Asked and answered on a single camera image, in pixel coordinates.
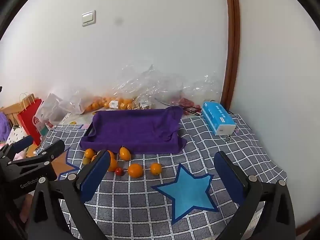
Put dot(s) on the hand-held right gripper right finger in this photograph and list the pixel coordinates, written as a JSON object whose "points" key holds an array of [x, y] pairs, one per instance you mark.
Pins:
{"points": [[228, 180]]}

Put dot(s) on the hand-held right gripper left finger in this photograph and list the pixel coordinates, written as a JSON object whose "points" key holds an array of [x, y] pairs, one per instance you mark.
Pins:
{"points": [[96, 177]]}

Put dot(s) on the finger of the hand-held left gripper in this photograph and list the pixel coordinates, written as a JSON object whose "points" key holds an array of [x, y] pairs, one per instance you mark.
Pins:
{"points": [[23, 143], [53, 150]]}

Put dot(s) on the yellow-green round fruit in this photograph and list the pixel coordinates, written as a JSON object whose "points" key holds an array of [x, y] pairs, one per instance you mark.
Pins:
{"points": [[86, 160]]}

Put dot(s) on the small orange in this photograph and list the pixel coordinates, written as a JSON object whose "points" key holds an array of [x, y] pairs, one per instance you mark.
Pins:
{"points": [[135, 170], [155, 168], [113, 165], [89, 153], [125, 154]]}

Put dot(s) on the purple towel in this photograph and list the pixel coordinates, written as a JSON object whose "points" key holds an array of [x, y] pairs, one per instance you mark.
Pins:
{"points": [[135, 130]]}

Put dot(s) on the clear bag with red fruits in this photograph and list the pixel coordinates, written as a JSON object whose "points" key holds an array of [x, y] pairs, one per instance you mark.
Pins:
{"points": [[197, 90]]}

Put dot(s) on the white spotted cloth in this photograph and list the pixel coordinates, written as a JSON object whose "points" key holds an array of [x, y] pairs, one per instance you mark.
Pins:
{"points": [[17, 135]]}

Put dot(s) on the red cherry tomato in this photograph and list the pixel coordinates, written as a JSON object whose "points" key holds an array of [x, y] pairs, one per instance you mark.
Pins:
{"points": [[119, 171]]}

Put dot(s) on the red paper bag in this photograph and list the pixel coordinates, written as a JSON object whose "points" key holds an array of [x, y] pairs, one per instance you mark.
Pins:
{"points": [[28, 120]]}

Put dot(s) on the purple plush cloth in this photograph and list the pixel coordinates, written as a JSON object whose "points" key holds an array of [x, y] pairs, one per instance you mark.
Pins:
{"points": [[4, 127]]}

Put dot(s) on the pale printed sheet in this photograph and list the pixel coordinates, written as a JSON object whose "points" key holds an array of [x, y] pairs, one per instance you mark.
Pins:
{"points": [[70, 118]]}

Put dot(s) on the wooden chair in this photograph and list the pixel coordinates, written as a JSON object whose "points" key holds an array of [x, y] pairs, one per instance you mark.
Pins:
{"points": [[11, 110]]}

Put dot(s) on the white plastic bag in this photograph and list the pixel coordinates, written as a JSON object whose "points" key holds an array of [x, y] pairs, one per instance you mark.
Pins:
{"points": [[48, 110]]}

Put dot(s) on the grey checked star blanket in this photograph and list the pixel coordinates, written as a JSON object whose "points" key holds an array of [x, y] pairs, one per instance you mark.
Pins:
{"points": [[140, 205]]}

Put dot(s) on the clear bag of small oranges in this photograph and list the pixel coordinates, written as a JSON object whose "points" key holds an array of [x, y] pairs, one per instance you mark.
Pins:
{"points": [[122, 103], [82, 103]]}

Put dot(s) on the blue tissue pack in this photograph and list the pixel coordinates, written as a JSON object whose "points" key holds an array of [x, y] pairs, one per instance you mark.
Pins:
{"points": [[217, 116]]}

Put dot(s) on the crumpled clear plastic bag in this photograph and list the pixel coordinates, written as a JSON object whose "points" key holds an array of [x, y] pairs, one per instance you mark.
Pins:
{"points": [[150, 85]]}

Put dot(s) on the white light switch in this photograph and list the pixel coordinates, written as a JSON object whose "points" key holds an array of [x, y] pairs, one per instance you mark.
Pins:
{"points": [[88, 18]]}

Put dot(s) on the brown wooden door frame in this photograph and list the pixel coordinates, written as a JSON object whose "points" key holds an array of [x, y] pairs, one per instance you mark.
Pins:
{"points": [[232, 42]]}

